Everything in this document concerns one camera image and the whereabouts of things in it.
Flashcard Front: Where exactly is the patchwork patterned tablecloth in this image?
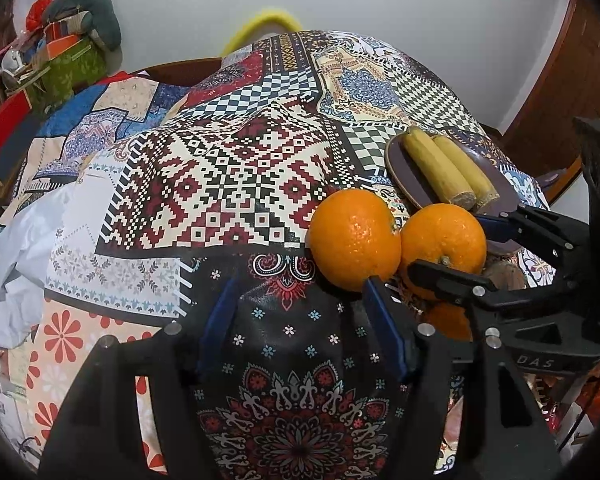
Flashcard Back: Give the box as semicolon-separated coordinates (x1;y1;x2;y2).
7;30;553;480

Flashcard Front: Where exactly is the orange box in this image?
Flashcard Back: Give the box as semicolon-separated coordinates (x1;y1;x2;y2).
45;35;79;59

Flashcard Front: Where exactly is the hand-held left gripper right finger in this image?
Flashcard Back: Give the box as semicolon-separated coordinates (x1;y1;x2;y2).
362;276;563;480

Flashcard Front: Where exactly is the small orange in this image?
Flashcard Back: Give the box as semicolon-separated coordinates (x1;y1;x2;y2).
422;300;473;343

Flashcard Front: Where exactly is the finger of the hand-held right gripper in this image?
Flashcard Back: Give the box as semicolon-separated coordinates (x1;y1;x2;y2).
407;257;581;312
475;205;588;283

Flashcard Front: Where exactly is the green patterned box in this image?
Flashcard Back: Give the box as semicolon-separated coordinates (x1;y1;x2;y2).
22;37;111;111

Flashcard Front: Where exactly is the yellow corn cob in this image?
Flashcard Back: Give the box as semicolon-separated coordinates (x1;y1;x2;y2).
402;126;478;209

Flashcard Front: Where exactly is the small white fan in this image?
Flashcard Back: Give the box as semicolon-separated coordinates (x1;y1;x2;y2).
0;49;26;83

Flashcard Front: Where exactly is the white crumpled cloth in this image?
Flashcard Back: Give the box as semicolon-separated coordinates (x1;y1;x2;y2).
0;195;56;348

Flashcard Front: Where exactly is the yellow foam tube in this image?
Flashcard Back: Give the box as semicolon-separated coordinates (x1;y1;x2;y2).
222;7;303;56

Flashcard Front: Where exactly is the grey neck pillow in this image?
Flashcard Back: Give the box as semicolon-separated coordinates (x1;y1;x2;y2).
42;0;123;53

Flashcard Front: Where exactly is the brown round plate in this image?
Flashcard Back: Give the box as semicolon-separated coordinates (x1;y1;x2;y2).
384;132;523;256

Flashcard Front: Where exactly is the wooden bed frame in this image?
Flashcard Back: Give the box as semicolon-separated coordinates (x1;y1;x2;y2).
125;57;223;83

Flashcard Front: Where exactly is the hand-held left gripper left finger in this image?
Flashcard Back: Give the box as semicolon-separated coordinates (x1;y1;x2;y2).
37;275;242;480

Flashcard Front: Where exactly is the red box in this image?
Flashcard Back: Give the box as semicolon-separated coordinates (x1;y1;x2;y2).
0;91;43;181

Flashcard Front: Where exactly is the small brown chestnut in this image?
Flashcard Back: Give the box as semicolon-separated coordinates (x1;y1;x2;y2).
482;260;526;291

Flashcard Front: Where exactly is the wooden door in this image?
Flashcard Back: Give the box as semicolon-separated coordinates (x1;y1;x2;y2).
500;0;600;181

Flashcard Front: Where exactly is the large orange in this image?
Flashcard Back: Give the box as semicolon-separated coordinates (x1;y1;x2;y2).
307;189;403;293
399;203;488;301

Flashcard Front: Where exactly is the red plastic bag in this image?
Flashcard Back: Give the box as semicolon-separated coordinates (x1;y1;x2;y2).
25;0;53;28

